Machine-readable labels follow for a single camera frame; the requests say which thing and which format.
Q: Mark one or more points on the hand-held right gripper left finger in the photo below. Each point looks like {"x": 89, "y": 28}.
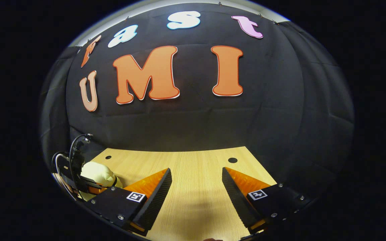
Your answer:
{"x": 156, "y": 197}

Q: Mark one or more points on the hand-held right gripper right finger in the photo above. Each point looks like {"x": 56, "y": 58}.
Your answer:
{"x": 235, "y": 197}

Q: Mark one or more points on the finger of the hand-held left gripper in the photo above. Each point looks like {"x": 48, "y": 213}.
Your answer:
{"x": 97, "y": 190}

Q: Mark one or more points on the pale yellow suitcase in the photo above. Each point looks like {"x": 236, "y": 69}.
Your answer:
{"x": 97, "y": 172}

